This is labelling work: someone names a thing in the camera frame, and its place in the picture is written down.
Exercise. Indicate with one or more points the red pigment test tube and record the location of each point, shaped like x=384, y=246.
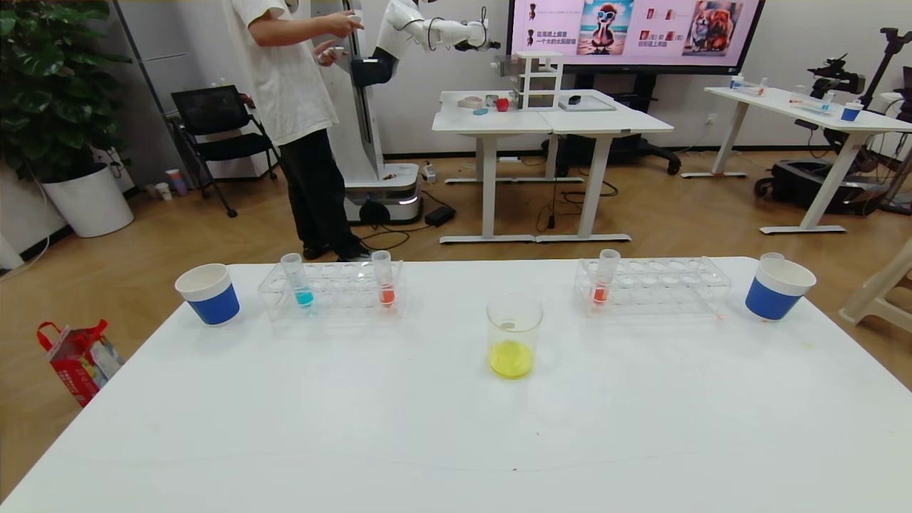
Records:
x=602, y=292
x=386, y=294

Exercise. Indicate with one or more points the yellow pigment test tube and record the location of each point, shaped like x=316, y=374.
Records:
x=771, y=256

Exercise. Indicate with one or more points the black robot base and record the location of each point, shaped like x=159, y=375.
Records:
x=805, y=185

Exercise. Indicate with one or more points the clear glass beaker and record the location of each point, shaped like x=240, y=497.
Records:
x=511, y=358

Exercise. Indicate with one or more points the clear plastic test tube rack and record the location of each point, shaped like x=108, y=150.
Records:
x=645, y=285
x=335, y=288

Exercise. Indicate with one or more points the blue pigment test tube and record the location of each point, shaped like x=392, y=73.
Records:
x=303, y=296

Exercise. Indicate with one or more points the black power adapter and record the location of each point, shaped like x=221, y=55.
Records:
x=440, y=216

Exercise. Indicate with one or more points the white power strip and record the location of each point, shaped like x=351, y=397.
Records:
x=428, y=172

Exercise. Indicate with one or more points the white humanoid robot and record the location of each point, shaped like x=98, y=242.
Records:
x=392, y=182

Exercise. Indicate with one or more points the clear drawer organizer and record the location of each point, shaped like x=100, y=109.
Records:
x=539, y=82

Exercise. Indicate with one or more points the grey flat tray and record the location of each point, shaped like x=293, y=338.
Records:
x=591, y=105

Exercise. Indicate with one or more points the black screen stand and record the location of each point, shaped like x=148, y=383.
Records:
x=641, y=149

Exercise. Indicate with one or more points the person in white shirt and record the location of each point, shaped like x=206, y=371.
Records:
x=285, y=78

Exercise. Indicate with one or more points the blue white paper cup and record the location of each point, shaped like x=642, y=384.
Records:
x=773, y=303
x=214, y=305

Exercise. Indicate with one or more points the black folding chair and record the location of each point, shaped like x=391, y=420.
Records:
x=214, y=114

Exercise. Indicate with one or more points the small white cup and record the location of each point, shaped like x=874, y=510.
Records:
x=163, y=192

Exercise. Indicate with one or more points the white plant pot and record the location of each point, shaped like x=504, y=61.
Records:
x=89, y=203

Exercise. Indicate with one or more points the long white standing desk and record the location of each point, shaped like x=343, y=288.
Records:
x=798, y=107

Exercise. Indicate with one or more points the red gift bag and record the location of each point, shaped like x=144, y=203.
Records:
x=78, y=367

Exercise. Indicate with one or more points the small blue cup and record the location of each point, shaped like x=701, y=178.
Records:
x=851, y=112

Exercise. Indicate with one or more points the beige plastic stool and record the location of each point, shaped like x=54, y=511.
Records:
x=883, y=292

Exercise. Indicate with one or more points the green leafy plant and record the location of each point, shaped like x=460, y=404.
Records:
x=50, y=85

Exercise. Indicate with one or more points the large wall display screen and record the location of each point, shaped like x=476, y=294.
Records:
x=634, y=35

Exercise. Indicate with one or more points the black camera rig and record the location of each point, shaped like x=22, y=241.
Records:
x=833, y=75

